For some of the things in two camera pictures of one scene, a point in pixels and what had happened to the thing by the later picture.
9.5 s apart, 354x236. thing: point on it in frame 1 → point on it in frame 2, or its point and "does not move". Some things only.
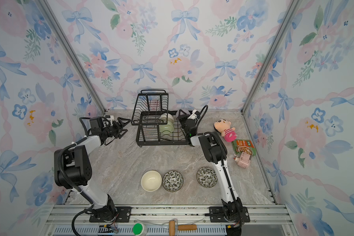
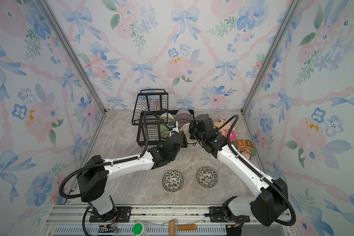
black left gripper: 119,129 → 184,145
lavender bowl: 177,113 does not move
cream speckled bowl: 163,118 does not move
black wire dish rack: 156,125 does not move
